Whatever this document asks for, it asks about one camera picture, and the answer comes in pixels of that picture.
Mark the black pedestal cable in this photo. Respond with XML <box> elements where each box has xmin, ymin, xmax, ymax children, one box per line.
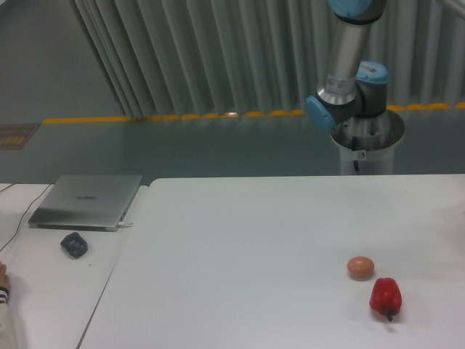
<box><xmin>350</xmin><ymin>135</ymin><xmax>360</xmax><ymax>175</ymax></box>

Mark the small black plastic gadget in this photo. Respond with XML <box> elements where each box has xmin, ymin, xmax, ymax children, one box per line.
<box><xmin>60</xmin><ymin>232</ymin><xmax>88</xmax><ymax>259</ymax></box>

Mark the striped cream sleeve forearm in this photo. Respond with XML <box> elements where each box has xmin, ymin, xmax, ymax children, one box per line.
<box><xmin>1</xmin><ymin>287</ymin><xmax>18</xmax><ymax>349</ymax></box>

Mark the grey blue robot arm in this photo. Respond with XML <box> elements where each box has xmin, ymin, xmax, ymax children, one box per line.
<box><xmin>306</xmin><ymin>0</ymin><xmax>386</xmax><ymax>131</ymax></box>

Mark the silver closed laptop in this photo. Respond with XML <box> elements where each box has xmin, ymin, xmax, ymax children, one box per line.
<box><xmin>28</xmin><ymin>174</ymin><xmax>142</xmax><ymax>232</ymax></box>

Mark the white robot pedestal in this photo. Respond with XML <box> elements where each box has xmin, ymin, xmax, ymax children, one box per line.
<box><xmin>331</xmin><ymin>110</ymin><xmax>405</xmax><ymax>175</ymax></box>

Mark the person's hand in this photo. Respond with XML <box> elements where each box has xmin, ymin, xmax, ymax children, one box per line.
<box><xmin>0</xmin><ymin>262</ymin><xmax>10</xmax><ymax>290</ymax></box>

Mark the red bell pepper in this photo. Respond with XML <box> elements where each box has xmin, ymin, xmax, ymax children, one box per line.
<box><xmin>369</xmin><ymin>278</ymin><xmax>403</xmax><ymax>321</ymax></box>

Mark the brown egg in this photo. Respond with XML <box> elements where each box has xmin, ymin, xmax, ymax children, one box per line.
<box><xmin>347</xmin><ymin>256</ymin><xmax>375</xmax><ymax>280</ymax></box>

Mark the thin black mouse cable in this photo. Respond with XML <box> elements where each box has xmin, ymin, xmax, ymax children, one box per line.
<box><xmin>0</xmin><ymin>182</ymin><xmax>55</xmax><ymax>253</ymax></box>

